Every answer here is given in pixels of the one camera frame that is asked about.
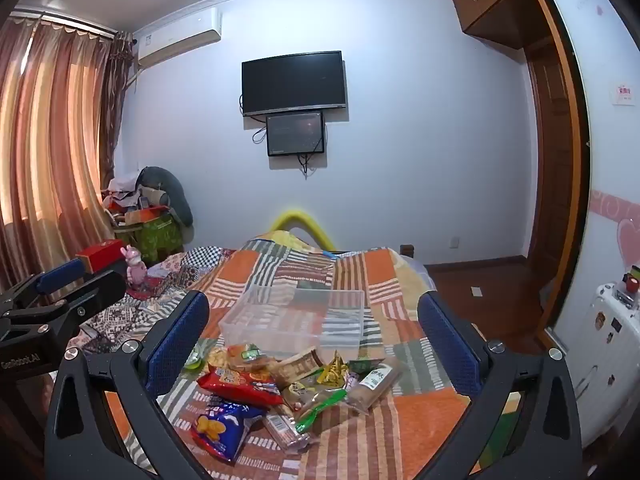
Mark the orange snack packet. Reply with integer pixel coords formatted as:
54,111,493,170
207,342,276,376

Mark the black wall television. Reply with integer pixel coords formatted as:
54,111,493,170
241,51,347,117

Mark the yellow candy packet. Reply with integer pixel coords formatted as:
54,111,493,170
317,352,351,388

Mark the pale biscuit packet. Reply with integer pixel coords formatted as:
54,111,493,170
264,412,311,455

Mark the light green snack packet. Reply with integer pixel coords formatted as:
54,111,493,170
185,340,218,371

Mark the wooden overhead cabinet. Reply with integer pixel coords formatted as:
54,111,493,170
450,0,556,51

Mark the green bag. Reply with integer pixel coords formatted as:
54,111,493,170
114,212,183,263

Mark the small black monitor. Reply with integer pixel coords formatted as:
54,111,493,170
266,111,326,157

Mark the red snack bag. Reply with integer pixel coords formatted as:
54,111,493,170
197,365,286,407

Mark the clear packet with green edge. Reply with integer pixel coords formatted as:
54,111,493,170
295,387,348,436

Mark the brown wooden door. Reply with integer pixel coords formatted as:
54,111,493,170
525,55,566,281

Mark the blue snack bag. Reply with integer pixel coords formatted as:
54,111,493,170
190,400,266,463

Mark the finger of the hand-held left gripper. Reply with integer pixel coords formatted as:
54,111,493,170
0,270,127,346
0,259,86,313

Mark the checked patchwork quilt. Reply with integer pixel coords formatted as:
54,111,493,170
65,245,236,351

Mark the white wardrobe sliding door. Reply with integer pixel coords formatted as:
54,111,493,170
542,0,640,351

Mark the pink plush toy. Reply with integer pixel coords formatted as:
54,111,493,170
121,245,148,288

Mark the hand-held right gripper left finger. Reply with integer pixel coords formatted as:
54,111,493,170
44,291,213,480

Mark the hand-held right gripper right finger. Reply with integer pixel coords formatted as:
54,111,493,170
417,291,586,480

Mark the brown bar with white label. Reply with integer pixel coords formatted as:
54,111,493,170
345,357,403,413

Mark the white notice sticker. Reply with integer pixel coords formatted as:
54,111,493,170
611,82,638,107

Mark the red box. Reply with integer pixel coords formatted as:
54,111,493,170
76,239,126,273

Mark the brown patterned curtain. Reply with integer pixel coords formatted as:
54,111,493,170
107,32,136,181

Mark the pile of clothes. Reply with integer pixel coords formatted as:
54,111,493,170
102,172,151,211

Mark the clear plastic container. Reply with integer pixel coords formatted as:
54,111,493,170
219,284,366,361

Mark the brown striped snack packet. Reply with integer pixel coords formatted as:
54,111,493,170
272,347,326,386

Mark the small beige snack packet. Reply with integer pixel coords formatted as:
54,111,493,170
282,381,311,411

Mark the white suitcase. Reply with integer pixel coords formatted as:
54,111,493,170
565,282,640,456

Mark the white air conditioner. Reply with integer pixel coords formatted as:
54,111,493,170
135,6,222,68

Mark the orange cardboard box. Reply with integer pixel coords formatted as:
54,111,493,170
122,206,173,225

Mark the orange striped patchwork blanket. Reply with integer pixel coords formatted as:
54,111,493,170
65,230,521,480

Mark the pink striped curtain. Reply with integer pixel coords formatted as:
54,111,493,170
0,15,118,281

